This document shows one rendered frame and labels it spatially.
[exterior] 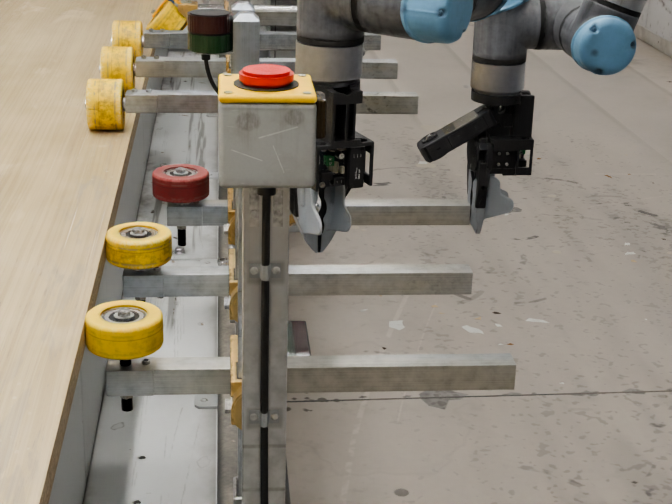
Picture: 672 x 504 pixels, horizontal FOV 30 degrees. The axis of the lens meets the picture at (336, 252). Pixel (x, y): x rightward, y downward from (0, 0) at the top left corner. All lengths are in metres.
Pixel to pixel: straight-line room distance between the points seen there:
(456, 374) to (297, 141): 0.51
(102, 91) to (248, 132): 1.10
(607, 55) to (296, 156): 0.78
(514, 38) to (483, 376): 0.56
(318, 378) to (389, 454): 1.56
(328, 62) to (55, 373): 0.45
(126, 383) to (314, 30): 0.43
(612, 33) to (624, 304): 2.24
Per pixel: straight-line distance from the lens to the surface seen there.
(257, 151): 0.91
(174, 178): 1.75
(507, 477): 2.83
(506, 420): 3.07
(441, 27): 1.31
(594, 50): 1.62
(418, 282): 1.57
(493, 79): 1.75
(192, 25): 1.67
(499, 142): 1.78
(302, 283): 1.56
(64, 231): 1.58
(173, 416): 1.72
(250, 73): 0.91
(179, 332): 1.97
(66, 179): 1.78
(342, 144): 1.39
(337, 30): 1.37
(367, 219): 1.80
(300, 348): 1.72
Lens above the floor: 1.43
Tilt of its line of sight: 21 degrees down
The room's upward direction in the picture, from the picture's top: 2 degrees clockwise
